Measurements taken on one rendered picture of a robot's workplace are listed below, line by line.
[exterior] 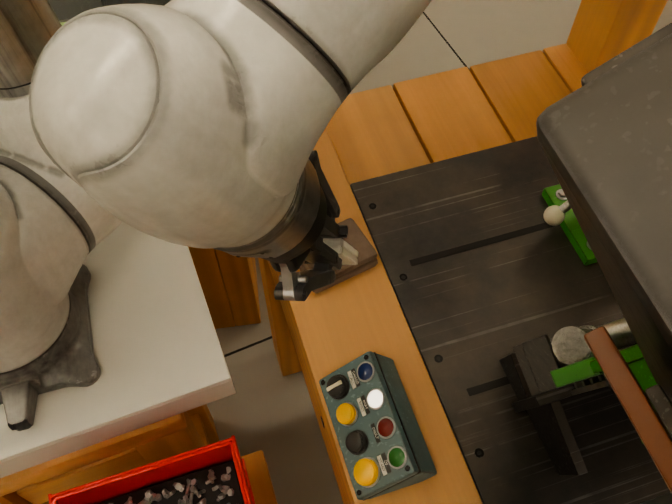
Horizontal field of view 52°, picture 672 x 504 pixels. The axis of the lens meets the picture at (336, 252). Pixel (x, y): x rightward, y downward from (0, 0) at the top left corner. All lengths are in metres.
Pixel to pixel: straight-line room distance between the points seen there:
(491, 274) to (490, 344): 0.10
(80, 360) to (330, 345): 0.31
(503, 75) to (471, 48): 1.40
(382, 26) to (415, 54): 2.21
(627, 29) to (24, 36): 0.88
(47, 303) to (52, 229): 0.09
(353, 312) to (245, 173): 0.58
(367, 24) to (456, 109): 0.81
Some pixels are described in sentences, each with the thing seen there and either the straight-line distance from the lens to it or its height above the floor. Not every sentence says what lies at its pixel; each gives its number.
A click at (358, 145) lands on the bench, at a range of 1.10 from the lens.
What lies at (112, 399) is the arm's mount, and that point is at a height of 0.90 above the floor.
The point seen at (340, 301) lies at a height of 0.90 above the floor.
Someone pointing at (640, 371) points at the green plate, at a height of 1.16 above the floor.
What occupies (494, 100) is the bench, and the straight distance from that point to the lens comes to 1.19.
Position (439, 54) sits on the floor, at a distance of 2.60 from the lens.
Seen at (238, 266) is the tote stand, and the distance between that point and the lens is 1.65.
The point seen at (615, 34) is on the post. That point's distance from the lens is 1.23.
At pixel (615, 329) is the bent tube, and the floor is 1.03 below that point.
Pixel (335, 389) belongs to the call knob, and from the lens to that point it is 0.82.
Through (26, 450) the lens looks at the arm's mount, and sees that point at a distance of 0.91.
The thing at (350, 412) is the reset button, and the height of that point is 0.94.
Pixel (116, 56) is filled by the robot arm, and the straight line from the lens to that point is 0.31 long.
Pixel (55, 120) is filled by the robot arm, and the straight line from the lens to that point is 0.32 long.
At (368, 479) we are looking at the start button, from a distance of 0.79.
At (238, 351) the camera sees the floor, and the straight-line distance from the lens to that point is 1.89.
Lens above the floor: 1.71
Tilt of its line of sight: 58 degrees down
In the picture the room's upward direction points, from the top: straight up
